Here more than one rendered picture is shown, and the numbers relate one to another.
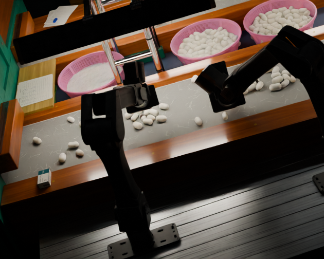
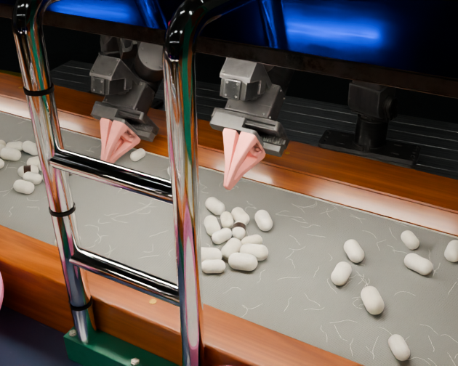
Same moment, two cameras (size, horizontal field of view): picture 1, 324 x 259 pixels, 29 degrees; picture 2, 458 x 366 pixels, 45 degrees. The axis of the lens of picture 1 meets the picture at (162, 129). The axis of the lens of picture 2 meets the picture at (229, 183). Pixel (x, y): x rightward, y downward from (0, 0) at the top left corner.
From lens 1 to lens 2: 2.35 m
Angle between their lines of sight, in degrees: 108
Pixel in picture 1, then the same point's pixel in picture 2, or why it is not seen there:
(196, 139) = (216, 137)
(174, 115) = not seen: hidden behind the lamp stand
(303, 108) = (73, 102)
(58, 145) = (457, 301)
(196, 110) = not seen: hidden behind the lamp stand
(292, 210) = (201, 106)
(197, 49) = not seen: outside the picture
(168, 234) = (334, 137)
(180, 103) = (151, 221)
